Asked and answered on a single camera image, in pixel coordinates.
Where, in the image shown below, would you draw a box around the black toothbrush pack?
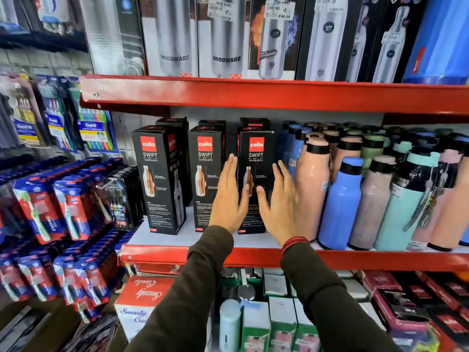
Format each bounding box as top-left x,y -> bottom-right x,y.
103,166 -> 146,231

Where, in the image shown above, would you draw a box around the blue cylindrical container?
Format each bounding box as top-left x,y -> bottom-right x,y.
402,0 -> 469,86

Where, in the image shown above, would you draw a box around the blue toothbrush pack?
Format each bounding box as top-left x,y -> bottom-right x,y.
36,75 -> 78,153

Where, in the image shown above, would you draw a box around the person's right forearm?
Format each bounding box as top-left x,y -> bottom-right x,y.
280,242 -> 402,352

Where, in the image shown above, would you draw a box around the rows of red blue toothbrush packs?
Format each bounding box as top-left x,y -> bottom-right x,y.
0,157 -> 137,324

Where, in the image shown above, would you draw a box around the person's right hand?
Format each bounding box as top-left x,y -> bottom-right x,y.
256,160 -> 305,248

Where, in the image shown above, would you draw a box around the white cylindrical bottle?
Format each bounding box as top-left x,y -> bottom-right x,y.
219,298 -> 243,352

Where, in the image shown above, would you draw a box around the group of pastel plastic bottles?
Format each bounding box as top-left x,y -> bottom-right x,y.
277,121 -> 469,253

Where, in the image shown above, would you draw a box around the red metal shelf board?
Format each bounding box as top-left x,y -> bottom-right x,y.
118,207 -> 469,272
79,74 -> 469,116

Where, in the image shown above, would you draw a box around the pile of black packets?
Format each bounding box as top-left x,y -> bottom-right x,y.
0,305 -> 119,352

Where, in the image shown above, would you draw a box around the black box with white bottle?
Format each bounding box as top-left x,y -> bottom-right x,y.
296,0 -> 369,83
364,0 -> 430,84

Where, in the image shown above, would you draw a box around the green toothbrush multipack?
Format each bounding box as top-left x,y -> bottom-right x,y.
67,77 -> 120,154

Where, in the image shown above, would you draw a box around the group of green white boxes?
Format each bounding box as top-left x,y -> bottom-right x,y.
220,267 -> 386,352

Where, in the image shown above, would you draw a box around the group of black bottle boxes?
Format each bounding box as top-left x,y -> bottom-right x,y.
132,116 -> 275,236

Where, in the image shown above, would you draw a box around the grey bottle box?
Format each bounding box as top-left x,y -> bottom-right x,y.
78,0 -> 147,77

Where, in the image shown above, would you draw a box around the white price sticker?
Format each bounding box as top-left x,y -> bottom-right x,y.
264,0 -> 296,21
207,0 -> 234,22
316,0 -> 347,13

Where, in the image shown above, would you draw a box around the white steel bottle box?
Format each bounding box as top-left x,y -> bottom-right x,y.
197,0 -> 252,79
139,0 -> 199,78

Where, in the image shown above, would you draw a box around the red wrist bangle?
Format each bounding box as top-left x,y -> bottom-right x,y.
281,236 -> 310,255

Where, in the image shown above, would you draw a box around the black flame print bottle box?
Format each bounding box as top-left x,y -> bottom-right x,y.
248,0 -> 307,81

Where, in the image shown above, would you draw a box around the hanging blue white packets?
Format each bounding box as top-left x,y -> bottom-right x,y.
0,0 -> 87,38

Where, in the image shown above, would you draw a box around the red white cardboard box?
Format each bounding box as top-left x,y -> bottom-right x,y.
114,275 -> 177,343

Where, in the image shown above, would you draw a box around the person's left forearm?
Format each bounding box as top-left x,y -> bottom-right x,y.
124,225 -> 235,352

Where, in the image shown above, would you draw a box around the pile of maroon black boxes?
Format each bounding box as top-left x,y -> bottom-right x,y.
356,270 -> 469,352

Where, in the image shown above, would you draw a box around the person's left hand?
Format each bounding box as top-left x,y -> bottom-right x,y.
209,154 -> 251,235

